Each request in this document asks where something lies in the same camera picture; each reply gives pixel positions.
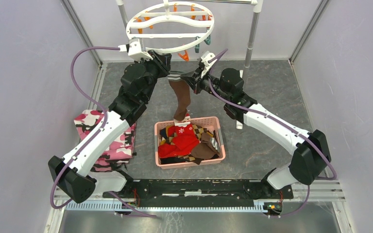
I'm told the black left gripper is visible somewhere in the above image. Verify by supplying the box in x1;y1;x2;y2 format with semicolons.
135;50;171;102

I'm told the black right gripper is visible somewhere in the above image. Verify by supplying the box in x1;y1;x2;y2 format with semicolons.
181;66;230;103

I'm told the brown striped-cuff sock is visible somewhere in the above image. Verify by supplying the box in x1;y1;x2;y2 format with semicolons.
167;74;191;121

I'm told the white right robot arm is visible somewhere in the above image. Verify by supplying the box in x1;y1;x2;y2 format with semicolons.
180;68;334;198

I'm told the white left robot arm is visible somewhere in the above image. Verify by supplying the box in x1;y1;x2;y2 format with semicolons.
48;50;172;209

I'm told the orange front clip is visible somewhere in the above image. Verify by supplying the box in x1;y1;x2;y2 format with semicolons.
177;50;189;62

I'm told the teal front clip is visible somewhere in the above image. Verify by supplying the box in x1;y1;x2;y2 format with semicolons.
194;36;200;54

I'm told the white round clip hanger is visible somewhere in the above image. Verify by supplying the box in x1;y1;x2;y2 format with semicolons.
125;0;215;53

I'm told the pink plastic basket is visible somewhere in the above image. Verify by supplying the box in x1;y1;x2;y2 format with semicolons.
154;116;226;169

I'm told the argyle patterned sock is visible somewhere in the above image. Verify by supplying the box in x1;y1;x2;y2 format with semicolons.
158;123;218;165

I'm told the red santa sock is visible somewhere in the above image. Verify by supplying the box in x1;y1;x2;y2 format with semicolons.
158;113;200;159

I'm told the brown sock in basket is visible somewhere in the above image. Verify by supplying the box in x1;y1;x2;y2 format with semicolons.
190;132;220;165

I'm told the white metal drying rack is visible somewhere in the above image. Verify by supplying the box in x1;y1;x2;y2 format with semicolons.
116;0;264;130

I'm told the pink camouflage folded garment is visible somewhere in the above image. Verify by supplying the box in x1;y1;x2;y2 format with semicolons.
73;110;136;172

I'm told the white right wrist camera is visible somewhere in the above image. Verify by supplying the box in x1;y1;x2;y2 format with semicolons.
198;51;218;78

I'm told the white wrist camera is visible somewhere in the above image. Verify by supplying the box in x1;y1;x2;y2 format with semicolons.
118;38;153;62
198;51;218;78

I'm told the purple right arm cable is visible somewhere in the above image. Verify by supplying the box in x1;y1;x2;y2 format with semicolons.
207;48;338;182

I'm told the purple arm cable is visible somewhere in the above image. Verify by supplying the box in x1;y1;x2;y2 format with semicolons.
50;46;123;210
207;48;338;182

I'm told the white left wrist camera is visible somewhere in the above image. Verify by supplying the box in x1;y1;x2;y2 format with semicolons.
118;38;153;62

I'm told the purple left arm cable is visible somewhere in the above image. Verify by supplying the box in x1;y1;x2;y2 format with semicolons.
50;46;123;210

